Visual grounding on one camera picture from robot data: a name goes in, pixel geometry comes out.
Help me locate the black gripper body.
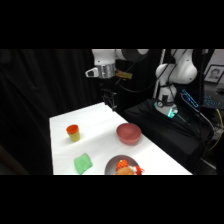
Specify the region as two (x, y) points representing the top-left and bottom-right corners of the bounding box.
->
(100, 87), (118, 106)

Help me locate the green triangle block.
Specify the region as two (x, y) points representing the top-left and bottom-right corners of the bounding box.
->
(73, 152), (94, 175)

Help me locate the pink bowl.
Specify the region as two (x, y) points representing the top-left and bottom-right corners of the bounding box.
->
(115, 122), (143, 145)

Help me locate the yellow tag on wrist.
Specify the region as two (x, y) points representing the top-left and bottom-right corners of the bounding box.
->
(114, 69), (134, 81)

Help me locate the yellow cup orange inside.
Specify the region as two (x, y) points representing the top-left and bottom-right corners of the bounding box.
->
(65, 124), (82, 143)

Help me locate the black robot stand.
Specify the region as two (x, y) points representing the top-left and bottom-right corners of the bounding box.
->
(123, 97), (215, 175)

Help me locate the green status light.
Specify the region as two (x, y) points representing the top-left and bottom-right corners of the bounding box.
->
(166, 107), (178, 120)

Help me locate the grey round plate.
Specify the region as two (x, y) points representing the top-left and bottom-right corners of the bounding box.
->
(104, 154), (141, 176)

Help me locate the orange dotted toy block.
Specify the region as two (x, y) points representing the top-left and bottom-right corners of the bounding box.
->
(115, 159), (130, 172)

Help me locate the tan plush toy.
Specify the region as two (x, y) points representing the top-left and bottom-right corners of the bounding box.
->
(115, 166), (135, 176)

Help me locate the red and white toy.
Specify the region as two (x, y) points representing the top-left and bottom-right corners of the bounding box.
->
(130, 165), (145, 176)

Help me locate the blue lit device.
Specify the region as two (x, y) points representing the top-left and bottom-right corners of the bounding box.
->
(180, 88), (201, 110)

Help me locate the framed portrait picture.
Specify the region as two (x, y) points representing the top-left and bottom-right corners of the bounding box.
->
(203, 64), (224, 84)

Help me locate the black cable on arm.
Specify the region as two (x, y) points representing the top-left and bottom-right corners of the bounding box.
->
(115, 49), (181, 94)

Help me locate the yellow cable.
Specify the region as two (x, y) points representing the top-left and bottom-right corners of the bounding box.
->
(209, 108), (224, 152)

